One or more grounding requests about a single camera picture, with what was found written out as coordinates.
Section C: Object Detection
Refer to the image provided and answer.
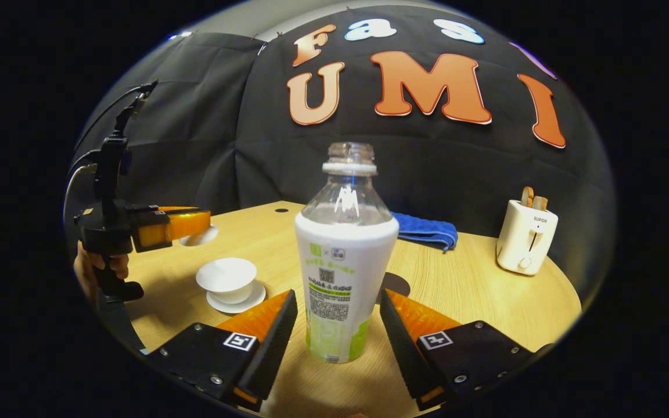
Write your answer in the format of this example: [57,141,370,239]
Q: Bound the white saucer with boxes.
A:
[206,280,267,315]

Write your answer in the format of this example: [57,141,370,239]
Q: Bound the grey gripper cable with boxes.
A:
[63,163,98,236]

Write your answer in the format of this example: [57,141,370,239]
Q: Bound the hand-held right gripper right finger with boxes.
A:
[379,289,553,412]

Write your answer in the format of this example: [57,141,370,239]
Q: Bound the white toaster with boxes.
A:
[496,199,559,276]

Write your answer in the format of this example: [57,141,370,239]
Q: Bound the blue towel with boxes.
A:
[391,211,459,253]

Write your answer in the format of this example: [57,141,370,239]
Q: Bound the clear water bottle white label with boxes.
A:
[294,142,400,365]

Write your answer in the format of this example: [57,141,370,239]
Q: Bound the dark round coaster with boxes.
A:
[378,272,411,304]

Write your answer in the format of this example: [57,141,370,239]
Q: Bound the white teacup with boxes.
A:
[196,257,258,305]

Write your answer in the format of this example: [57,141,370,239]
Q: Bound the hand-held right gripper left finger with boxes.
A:
[143,289,299,413]

